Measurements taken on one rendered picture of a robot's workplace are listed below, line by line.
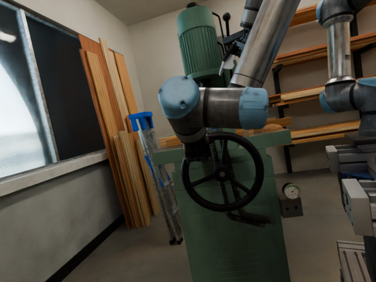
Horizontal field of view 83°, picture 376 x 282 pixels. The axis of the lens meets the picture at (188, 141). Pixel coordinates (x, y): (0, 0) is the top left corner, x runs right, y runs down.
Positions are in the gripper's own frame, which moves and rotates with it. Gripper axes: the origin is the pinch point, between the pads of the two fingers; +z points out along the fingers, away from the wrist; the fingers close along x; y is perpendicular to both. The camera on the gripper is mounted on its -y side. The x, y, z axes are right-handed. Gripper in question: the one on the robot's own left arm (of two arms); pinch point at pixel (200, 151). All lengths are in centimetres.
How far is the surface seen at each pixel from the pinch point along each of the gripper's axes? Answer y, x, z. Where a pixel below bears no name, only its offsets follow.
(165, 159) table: -7.8, -17.7, 22.7
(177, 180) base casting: 0.9, -14.6, 27.8
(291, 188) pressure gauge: 11.5, 31.4, 26.7
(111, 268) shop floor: 39, -91, 113
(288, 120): -21, 41, 33
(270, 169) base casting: 2.4, 26.1, 28.6
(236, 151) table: -2.9, 12.6, 14.6
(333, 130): -74, 145, 191
